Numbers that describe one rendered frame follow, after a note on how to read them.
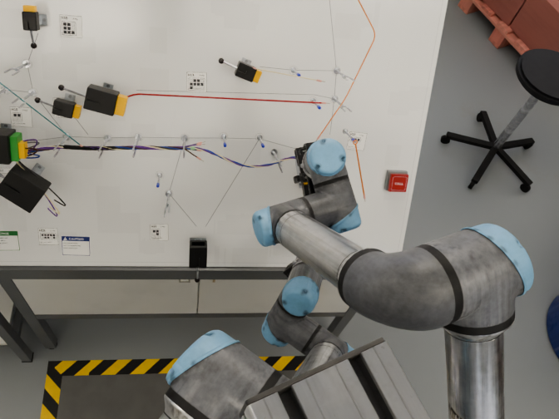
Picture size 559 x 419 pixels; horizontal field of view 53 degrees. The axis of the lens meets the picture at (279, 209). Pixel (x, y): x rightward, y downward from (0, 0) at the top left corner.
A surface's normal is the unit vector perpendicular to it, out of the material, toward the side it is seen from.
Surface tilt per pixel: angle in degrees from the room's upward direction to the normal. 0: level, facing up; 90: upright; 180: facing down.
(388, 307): 65
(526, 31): 90
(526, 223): 0
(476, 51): 0
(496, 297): 50
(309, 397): 0
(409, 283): 34
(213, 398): 16
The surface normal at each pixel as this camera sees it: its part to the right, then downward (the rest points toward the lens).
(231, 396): -0.12, -0.14
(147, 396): 0.15, -0.51
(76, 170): 0.14, 0.39
